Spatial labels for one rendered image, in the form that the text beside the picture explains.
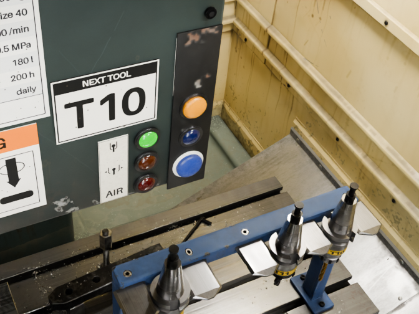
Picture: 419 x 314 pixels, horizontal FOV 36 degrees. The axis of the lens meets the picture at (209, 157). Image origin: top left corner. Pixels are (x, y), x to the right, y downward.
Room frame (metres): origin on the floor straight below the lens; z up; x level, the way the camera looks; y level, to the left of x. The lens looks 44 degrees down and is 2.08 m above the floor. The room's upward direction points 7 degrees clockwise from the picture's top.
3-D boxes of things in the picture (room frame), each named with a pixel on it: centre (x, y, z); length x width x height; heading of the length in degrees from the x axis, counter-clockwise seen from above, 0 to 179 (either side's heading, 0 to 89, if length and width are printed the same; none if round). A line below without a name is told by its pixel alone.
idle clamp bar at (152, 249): (0.77, 0.17, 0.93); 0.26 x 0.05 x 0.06; 128
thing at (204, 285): (0.60, -0.01, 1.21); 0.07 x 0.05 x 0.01; 33
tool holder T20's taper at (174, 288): (0.57, 0.03, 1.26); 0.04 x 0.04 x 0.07
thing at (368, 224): (0.78, -0.29, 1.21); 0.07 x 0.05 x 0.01; 33
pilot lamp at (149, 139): (0.46, 0.06, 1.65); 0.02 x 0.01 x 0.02; 123
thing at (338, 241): (0.75, -0.24, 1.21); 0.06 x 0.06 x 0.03
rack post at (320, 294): (0.83, -0.26, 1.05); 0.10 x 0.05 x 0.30; 33
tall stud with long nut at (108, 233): (0.83, 0.19, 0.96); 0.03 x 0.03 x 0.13
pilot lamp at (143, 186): (0.46, 0.06, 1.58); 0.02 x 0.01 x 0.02; 123
